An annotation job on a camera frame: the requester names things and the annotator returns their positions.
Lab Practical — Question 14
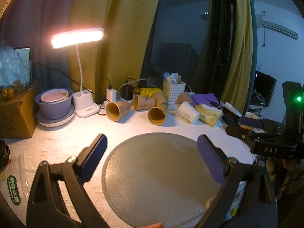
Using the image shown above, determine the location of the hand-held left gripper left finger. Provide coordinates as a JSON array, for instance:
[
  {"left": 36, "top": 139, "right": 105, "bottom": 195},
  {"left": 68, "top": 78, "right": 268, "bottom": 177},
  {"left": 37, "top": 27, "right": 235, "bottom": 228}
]
[{"left": 26, "top": 134, "right": 110, "bottom": 228}]

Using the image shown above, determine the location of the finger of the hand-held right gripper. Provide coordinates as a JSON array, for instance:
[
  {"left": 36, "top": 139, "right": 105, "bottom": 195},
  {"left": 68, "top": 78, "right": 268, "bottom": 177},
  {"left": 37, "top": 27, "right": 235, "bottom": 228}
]
[
  {"left": 226, "top": 125, "right": 281, "bottom": 146},
  {"left": 239, "top": 117, "right": 287, "bottom": 134}
]

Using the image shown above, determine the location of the grey curtain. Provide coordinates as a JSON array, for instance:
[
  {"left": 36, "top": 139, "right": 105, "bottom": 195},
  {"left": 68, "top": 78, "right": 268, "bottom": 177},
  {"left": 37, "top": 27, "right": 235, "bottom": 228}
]
[{"left": 0, "top": 0, "right": 82, "bottom": 93}]

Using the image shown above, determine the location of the tablet screen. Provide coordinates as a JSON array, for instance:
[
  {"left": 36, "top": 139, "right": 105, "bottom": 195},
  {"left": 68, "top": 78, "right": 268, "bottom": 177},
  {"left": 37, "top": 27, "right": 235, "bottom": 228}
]
[{"left": 13, "top": 46, "right": 32, "bottom": 63}]

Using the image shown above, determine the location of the black round object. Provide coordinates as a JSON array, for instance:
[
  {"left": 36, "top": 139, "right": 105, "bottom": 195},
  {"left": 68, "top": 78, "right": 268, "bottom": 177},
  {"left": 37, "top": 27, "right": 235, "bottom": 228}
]
[{"left": 0, "top": 139, "right": 11, "bottom": 169}]

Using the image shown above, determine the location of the white textured table cover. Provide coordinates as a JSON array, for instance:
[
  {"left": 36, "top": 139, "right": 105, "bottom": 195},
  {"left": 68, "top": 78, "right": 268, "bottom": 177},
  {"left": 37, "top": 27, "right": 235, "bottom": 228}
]
[{"left": 0, "top": 104, "right": 257, "bottom": 228}]

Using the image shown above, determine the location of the yellow curtain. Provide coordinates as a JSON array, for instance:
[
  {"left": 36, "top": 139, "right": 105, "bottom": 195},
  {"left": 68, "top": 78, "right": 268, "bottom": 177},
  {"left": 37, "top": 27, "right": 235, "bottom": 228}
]
[
  {"left": 68, "top": 0, "right": 165, "bottom": 94},
  {"left": 220, "top": 0, "right": 256, "bottom": 115}
]

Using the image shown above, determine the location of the white paper cup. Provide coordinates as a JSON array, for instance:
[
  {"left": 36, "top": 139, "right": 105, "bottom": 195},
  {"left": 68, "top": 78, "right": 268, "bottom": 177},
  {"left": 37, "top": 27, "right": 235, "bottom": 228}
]
[{"left": 178, "top": 101, "right": 201, "bottom": 124}]

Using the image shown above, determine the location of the yellow cloth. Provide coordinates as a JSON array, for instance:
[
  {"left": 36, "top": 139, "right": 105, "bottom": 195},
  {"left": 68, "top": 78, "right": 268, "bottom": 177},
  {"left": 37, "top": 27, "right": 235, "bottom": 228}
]
[{"left": 138, "top": 87, "right": 163, "bottom": 98}]

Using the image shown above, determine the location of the white bottle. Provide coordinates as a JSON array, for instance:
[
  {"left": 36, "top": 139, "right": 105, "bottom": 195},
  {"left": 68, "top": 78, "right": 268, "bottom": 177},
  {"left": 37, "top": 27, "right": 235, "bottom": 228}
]
[{"left": 164, "top": 72, "right": 179, "bottom": 83}]

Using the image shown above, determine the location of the clear bag with green label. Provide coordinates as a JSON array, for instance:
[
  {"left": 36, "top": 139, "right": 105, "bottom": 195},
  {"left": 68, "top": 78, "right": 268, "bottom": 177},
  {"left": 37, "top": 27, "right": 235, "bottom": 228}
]
[{"left": 0, "top": 157, "right": 37, "bottom": 220}]

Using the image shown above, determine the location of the round grey mat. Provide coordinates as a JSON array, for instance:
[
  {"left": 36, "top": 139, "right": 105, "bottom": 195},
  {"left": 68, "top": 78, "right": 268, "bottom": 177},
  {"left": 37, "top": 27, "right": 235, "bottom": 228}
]
[{"left": 102, "top": 132, "right": 238, "bottom": 228}]

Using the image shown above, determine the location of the white charger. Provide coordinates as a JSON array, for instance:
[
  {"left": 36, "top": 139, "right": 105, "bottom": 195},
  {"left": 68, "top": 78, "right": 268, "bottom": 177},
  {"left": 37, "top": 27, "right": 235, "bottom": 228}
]
[{"left": 106, "top": 89, "right": 117, "bottom": 103}]

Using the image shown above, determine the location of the white plate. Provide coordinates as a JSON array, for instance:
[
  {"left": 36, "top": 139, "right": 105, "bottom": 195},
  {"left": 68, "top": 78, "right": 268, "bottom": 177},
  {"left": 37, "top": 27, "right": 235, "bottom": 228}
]
[{"left": 36, "top": 104, "right": 76, "bottom": 127}]

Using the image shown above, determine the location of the white air conditioner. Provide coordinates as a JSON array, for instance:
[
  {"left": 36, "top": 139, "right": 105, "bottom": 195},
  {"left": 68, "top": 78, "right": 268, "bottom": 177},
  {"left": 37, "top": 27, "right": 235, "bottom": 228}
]
[{"left": 256, "top": 10, "right": 299, "bottom": 41}]

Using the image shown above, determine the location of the black laptop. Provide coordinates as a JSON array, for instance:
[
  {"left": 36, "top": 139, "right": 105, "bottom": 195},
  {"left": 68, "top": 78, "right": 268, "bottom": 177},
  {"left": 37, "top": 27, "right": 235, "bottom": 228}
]
[{"left": 249, "top": 70, "right": 277, "bottom": 108}]

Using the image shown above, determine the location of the clear plastic bag of fruit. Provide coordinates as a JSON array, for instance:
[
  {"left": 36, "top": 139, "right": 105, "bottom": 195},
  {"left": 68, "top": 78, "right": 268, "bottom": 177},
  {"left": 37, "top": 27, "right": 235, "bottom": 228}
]
[{"left": 0, "top": 39, "right": 33, "bottom": 104}]

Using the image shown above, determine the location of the white yellow packet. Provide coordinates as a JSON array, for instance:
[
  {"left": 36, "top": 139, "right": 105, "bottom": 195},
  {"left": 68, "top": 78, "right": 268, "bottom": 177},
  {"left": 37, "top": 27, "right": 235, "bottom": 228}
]
[{"left": 227, "top": 180, "right": 250, "bottom": 222}]

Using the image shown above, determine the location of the black pouch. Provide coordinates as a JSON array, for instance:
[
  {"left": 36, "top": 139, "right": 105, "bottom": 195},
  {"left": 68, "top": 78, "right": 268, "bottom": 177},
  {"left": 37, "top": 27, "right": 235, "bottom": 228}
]
[{"left": 223, "top": 113, "right": 241, "bottom": 127}]

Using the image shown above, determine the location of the white desk lamp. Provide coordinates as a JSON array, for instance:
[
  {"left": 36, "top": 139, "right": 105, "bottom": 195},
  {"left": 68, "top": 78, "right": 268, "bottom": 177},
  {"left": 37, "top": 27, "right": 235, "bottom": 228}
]
[{"left": 51, "top": 28, "right": 104, "bottom": 118}]

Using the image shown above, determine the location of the brown paper cup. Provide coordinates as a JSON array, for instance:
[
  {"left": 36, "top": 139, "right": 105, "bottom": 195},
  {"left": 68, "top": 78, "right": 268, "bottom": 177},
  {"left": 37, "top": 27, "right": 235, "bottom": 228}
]
[
  {"left": 178, "top": 93, "right": 195, "bottom": 105},
  {"left": 148, "top": 102, "right": 169, "bottom": 126},
  {"left": 152, "top": 91, "right": 168, "bottom": 104},
  {"left": 133, "top": 94, "right": 157, "bottom": 111},
  {"left": 106, "top": 100, "right": 131, "bottom": 123}
]

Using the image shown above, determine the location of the white bowl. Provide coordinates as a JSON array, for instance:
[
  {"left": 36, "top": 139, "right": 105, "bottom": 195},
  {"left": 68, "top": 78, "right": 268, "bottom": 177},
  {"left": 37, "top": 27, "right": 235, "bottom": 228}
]
[{"left": 40, "top": 88, "right": 69, "bottom": 104}]

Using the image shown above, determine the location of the white plastic basket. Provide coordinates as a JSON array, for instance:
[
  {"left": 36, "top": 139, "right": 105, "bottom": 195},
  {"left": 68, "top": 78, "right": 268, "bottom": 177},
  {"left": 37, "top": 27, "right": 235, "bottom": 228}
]
[{"left": 163, "top": 78, "right": 187, "bottom": 104}]

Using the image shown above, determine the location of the purple bowl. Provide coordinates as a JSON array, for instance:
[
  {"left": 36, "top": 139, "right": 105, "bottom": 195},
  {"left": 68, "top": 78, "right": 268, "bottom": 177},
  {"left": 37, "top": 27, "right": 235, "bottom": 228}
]
[{"left": 36, "top": 88, "right": 74, "bottom": 120}]

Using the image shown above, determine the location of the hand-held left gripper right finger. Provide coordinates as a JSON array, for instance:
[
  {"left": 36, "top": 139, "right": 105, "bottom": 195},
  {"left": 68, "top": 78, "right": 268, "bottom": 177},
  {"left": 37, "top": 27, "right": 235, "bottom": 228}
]
[{"left": 195, "top": 134, "right": 278, "bottom": 228}]

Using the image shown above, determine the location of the purple cloth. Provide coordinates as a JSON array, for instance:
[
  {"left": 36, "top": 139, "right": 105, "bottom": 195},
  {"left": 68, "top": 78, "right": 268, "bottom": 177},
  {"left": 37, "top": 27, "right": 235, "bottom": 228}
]
[{"left": 190, "top": 93, "right": 221, "bottom": 108}]

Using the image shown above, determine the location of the black cable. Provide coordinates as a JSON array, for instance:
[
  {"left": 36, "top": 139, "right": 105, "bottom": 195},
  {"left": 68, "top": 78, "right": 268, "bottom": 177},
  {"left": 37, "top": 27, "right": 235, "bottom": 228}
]
[{"left": 32, "top": 63, "right": 97, "bottom": 96}]

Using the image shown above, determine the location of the white tube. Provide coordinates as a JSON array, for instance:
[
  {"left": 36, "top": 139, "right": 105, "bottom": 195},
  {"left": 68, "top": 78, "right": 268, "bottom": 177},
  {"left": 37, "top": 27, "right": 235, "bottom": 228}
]
[{"left": 220, "top": 101, "right": 242, "bottom": 117}]

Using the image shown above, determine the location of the yellow tissue packet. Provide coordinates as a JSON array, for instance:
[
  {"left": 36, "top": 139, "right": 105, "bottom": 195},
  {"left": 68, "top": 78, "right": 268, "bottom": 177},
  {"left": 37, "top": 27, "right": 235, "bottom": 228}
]
[{"left": 195, "top": 103, "right": 224, "bottom": 127}]

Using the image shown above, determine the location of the white power strip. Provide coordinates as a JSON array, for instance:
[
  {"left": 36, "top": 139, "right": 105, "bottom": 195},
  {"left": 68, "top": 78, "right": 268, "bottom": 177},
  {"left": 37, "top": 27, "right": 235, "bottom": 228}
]
[{"left": 96, "top": 97, "right": 133, "bottom": 115}]

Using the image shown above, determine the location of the cardboard box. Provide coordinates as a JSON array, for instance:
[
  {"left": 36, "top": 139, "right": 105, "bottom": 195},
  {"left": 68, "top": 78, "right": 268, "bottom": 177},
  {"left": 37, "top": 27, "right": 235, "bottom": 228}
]
[{"left": 0, "top": 79, "right": 42, "bottom": 139}]

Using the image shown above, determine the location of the black power adapter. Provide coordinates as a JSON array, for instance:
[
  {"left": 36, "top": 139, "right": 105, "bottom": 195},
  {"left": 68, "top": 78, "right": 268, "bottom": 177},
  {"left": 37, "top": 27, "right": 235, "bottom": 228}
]
[{"left": 122, "top": 84, "right": 134, "bottom": 101}]

